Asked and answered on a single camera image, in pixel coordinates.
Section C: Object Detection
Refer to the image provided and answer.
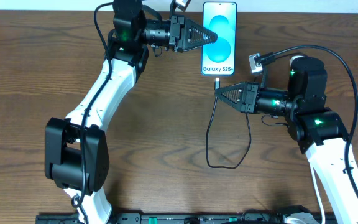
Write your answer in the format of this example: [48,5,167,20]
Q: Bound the white power strip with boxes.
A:
[290,55,304,66]

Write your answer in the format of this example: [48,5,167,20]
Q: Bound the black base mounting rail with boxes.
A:
[35,212,338,224]

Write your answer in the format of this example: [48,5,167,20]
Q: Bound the blue Samsung Galaxy smartphone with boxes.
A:
[201,2,237,76]

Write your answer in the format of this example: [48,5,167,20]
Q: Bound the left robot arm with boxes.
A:
[44,0,218,223]

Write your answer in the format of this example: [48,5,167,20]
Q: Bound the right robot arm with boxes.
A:
[215,56,358,223]

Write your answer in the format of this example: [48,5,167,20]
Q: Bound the black USB charging cable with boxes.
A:
[205,77,252,170]

